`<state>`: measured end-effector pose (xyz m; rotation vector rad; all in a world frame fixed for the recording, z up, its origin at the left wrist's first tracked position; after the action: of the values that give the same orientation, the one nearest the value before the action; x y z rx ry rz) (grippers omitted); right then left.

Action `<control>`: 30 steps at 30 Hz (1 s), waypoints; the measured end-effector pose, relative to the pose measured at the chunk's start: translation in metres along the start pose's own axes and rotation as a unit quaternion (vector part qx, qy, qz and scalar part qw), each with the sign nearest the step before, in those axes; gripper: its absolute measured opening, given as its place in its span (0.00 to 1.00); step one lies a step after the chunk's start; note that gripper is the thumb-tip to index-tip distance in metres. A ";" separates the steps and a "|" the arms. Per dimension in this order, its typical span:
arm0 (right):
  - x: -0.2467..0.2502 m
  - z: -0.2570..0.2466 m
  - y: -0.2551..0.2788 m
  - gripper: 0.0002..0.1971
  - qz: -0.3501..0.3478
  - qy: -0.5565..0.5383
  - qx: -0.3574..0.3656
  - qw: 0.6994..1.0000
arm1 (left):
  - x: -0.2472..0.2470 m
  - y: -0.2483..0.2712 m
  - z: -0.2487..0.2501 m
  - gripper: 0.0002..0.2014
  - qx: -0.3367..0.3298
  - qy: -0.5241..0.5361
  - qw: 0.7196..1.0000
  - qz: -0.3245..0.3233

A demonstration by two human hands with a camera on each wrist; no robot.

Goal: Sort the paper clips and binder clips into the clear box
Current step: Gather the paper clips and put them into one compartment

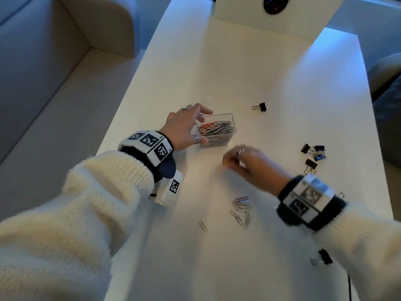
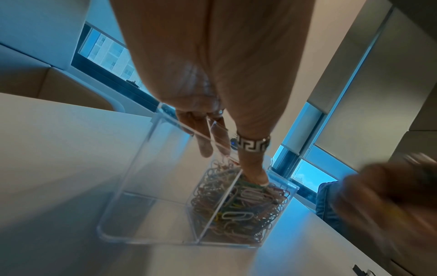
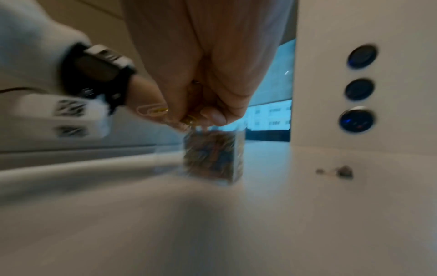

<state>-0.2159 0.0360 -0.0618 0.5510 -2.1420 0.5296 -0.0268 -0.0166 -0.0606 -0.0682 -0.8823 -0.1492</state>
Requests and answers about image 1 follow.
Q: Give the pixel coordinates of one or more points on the person's right hand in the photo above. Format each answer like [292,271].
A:
[260,172]

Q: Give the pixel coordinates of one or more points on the person's left hand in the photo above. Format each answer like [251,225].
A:
[178,131]

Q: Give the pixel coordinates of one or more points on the pile of coloured paper clips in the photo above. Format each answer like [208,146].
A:
[216,128]
[241,199]

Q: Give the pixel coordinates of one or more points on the transparent box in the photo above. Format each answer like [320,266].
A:
[227,139]

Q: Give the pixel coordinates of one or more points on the group of black binder clips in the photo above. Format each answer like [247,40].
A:
[305,148]

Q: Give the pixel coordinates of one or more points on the single black binder clip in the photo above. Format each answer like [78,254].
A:
[263,107]

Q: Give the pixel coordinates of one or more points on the person's left forearm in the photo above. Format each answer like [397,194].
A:
[62,231]

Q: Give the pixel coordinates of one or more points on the left marker wristband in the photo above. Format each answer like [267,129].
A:
[150,141]

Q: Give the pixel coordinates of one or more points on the marker wristband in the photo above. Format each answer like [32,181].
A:
[310,197]
[150,141]

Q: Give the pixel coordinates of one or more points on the right marker wristband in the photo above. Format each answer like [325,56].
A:
[310,197]

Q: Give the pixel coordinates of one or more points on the white socket panel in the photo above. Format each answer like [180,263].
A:
[238,12]

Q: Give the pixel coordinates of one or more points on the long beige sofa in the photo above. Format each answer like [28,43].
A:
[40,75]

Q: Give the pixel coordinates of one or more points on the silver-rimmed round socket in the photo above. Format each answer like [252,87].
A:
[275,4]

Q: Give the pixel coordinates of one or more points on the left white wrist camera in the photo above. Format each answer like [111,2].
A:
[170,191]

